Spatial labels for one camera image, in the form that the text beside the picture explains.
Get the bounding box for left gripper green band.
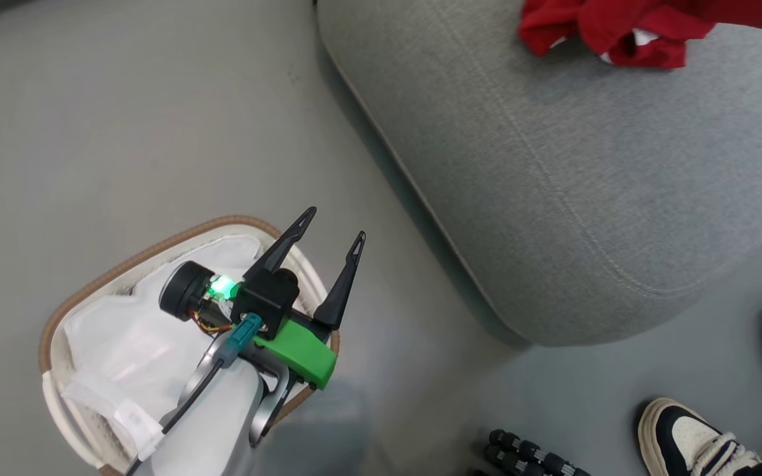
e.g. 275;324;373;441
158;206;367;391

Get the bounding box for red garment with white stripes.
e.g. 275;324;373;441
518;0;762;70

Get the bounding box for grey fabric sofa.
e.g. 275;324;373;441
316;0;762;349

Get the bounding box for white laundry basket brown rim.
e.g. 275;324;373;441
38;215;342;476

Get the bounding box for black ribbed tripod legs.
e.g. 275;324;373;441
472;428;593;476

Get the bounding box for black and cream sneaker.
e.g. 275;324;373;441
638;397;762;476

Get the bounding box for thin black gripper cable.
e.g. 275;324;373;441
123;313;264;476

